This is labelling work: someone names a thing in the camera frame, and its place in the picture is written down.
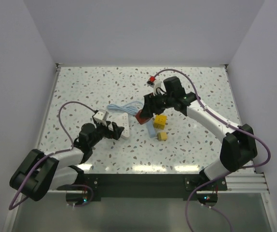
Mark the red square plug adapter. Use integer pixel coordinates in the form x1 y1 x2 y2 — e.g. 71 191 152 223
135 109 153 125

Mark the white triangular power strip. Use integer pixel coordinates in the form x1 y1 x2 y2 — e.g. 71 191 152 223
112 113 130 140

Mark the yellow cube socket adapter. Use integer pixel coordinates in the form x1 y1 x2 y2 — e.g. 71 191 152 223
153 115 167 130

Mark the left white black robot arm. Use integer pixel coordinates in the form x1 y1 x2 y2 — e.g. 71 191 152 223
9 121 124 201

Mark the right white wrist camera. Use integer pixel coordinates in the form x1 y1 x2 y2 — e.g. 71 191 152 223
147 76 162 95

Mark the light blue power strip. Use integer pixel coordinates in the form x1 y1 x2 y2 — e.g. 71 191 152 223
146 121 156 138

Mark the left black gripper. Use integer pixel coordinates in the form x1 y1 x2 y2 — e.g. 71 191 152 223
89 119 124 148

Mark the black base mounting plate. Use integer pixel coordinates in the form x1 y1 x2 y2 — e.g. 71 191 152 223
55 173 228 203

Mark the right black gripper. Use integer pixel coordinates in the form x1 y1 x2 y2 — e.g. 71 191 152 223
140 91 174 118

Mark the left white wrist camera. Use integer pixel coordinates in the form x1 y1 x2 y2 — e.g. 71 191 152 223
93 110 109 126

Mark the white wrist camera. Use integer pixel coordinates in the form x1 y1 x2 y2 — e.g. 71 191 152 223
147 76 162 95
93 110 109 126

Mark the light blue coiled cord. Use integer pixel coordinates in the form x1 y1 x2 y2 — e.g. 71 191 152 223
106 101 145 116

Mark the aluminium table frame rail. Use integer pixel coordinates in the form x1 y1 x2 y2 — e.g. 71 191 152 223
225 174 269 193

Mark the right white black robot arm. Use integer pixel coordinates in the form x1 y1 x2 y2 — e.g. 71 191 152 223
136 76 257 190

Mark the small yellow plug adapter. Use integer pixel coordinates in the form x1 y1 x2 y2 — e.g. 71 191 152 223
157 131 167 141

